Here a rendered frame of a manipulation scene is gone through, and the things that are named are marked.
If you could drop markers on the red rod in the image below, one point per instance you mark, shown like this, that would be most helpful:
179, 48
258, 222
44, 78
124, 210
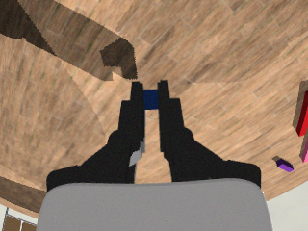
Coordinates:
303, 119

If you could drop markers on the pink rod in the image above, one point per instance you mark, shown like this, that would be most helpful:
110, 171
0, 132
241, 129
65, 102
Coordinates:
305, 153

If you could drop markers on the small blue block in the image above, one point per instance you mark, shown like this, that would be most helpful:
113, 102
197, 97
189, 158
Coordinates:
150, 99

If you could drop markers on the purple rod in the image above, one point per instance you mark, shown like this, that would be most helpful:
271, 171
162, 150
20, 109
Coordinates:
284, 165

